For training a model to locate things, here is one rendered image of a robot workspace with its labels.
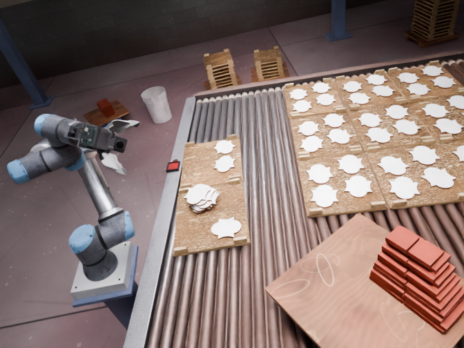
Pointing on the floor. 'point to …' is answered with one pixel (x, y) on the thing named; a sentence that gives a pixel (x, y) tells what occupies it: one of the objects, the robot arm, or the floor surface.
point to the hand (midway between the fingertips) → (134, 148)
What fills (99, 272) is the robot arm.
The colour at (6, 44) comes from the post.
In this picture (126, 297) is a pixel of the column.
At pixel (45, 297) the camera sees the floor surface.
